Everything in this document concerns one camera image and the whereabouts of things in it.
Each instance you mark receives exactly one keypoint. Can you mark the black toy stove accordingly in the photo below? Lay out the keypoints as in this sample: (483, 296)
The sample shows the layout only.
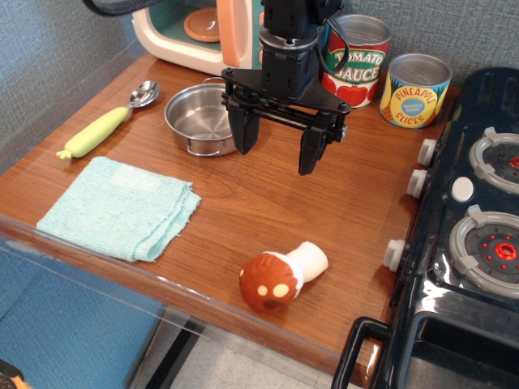
(454, 320)

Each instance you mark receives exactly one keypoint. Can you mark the plush brown mushroom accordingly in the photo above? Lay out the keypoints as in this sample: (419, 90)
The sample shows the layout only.
(270, 281)

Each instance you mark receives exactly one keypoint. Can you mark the spoon with yellow-green handle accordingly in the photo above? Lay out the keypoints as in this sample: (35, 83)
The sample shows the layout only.
(99, 130)

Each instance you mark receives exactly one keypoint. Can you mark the tomato sauce can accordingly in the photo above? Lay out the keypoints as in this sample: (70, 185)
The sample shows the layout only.
(366, 45)

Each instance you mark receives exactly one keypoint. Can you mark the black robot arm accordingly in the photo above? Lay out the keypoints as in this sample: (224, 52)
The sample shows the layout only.
(297, 18)

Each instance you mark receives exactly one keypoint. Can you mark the pineapple slices can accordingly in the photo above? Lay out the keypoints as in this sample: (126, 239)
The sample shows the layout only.
(414, 90)

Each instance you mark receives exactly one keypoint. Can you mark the small steel pot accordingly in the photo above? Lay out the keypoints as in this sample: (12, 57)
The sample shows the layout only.
(199, 120)

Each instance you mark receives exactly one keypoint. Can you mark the orange plate in microwave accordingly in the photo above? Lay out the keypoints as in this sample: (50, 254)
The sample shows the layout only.
(202, 25)

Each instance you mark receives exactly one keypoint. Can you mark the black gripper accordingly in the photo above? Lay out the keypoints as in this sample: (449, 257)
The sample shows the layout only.
(286, 89)

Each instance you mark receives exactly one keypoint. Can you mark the light blue folded cloth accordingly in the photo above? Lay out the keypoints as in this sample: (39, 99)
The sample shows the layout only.
(121, 211)

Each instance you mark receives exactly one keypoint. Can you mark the toy microwave oven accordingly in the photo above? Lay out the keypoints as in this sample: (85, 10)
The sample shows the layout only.
(159, 29)

